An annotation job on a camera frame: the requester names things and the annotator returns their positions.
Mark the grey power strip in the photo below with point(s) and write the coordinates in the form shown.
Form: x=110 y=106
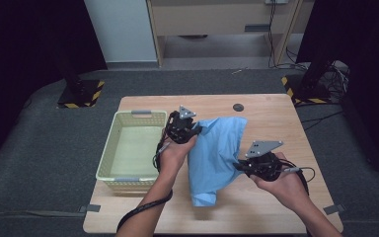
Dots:
x=276 y=1

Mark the black stand with striped base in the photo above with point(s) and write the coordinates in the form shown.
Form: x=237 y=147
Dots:
x=306 y=89
x=79 y=94

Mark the black curtain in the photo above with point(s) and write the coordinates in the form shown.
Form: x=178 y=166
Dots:
x=368 y=49
x=19 y=49

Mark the person's left hand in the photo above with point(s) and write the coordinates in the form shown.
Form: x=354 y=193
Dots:
x=174 y=158

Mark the light blue short-sleeved shirt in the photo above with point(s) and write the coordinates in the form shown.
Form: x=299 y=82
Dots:
x=217 y=154

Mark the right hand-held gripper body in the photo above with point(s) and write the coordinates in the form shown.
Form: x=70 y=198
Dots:
x=263 y=166

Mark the person's right hand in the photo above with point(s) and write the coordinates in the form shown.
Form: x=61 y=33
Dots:
x=286 y=189

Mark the white partition panel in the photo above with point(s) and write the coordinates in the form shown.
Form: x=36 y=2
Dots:
x=121 y=29

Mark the light green plastic basket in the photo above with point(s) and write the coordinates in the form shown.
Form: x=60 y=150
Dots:
x=135 y=151

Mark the small metal floor object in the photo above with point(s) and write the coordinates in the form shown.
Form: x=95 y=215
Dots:
x=239 y=70

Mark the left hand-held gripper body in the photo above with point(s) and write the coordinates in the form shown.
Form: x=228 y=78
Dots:
x=179 y=130

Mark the dark round table grommet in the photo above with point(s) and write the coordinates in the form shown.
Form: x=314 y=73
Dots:
x=238 y=107

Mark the grey tape piece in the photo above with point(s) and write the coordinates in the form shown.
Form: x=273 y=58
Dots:
x=92 y=208
x=335 y=209

